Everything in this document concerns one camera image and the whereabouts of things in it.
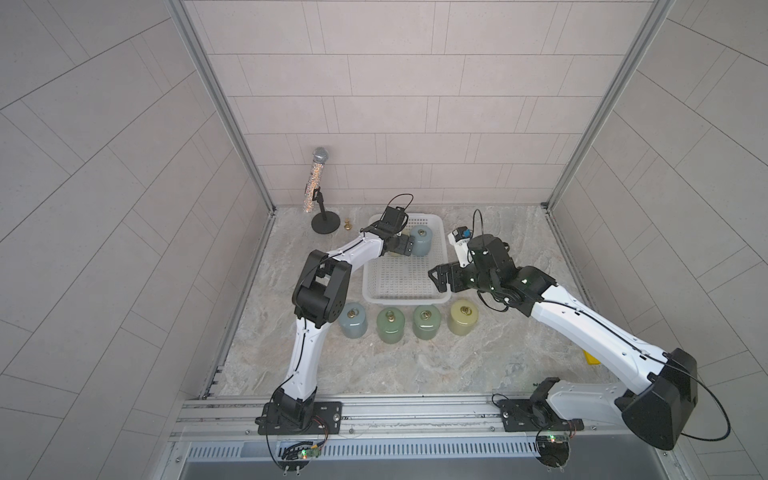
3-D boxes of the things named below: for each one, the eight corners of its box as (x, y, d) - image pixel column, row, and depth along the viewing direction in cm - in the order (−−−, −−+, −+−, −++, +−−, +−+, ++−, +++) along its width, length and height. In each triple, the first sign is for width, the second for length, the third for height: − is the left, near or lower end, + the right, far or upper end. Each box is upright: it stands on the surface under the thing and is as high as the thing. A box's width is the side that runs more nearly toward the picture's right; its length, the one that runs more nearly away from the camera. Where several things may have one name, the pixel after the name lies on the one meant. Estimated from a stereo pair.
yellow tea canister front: (449, 336, 86) (453, 324, 79) (446, 312, 91) (450, 299, 84) (474, 336, 86) (480, 324, 79) (470, 312, 91) (476, 299, 84)
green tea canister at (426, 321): (413, 340, 85) (414, 328, 78) (412, 316, 90) (413, 303, 83) (439, 340, 85) (442, 329, 79) (436, 316, 90) (440, 303, 83)
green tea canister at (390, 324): (377, 343, 85) (375, 332, 78) (378, 319, 89) (377, 307, 83) (403, 343, 85) (404, 332, 78) (403, 320, 89) (404, 307, 83)
